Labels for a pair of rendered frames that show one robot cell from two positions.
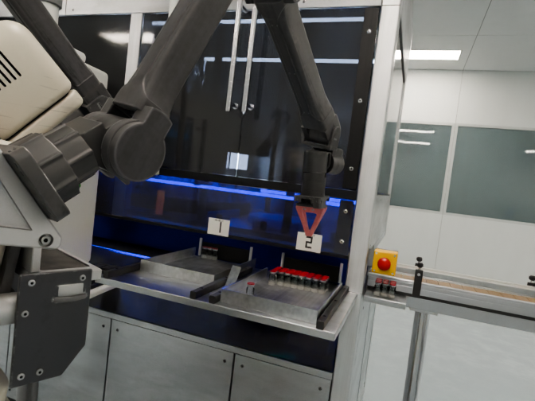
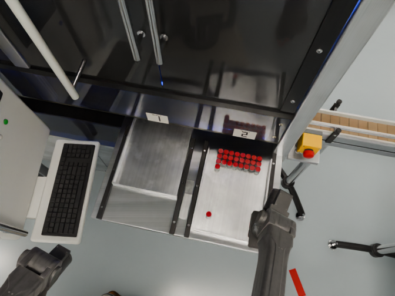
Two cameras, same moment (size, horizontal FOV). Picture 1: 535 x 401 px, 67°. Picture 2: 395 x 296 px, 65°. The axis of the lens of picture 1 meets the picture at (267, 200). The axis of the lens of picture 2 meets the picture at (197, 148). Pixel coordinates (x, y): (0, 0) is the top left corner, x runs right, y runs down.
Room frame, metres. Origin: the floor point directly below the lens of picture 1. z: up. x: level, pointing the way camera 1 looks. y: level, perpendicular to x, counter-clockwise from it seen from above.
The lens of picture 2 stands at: (0.87, 0.09, 2.07)
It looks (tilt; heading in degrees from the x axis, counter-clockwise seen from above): 67 degrees down; 352
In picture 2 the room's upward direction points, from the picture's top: straight up
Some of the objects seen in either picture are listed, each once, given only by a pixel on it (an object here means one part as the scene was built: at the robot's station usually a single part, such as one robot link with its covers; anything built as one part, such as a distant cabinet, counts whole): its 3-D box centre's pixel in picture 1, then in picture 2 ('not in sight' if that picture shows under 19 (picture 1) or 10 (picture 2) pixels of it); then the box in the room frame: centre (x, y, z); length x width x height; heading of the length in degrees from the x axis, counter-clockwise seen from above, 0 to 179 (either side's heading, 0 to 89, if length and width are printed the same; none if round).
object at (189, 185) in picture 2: (225, 279); (186, 199); (1.16, 0.09, 0.91); 0.14 x 0.03 x 0.06; 160
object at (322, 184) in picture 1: (313, 188); (263, 229); (0.98, -0.11, 1.21); 0.10 x 0.07 x 0.07; 160
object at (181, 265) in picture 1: (202, 263); (155, 151); (1.38, 0.20, 0.90); 0.34 x 0.26 x 0.04; 161
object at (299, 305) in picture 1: (287, 291); (232, 193); (1.16, -0.09, 0.90); 0.34 x 0.26 x 0.04; 160
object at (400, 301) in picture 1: (385, 297); (303, 146); (1.33, -0.43, 0.87); 0.14 x 0.13 x 0.02; 161
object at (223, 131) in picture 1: (188, 91); (60, 5); (1.54, 0.35, 1.50); 0.47 x 0.01 x 0.59; 71
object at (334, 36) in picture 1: (303, 97); (239, 33); (1.39, -0.08, 1.50); 0.43 x 0.01 x 0.59; 71
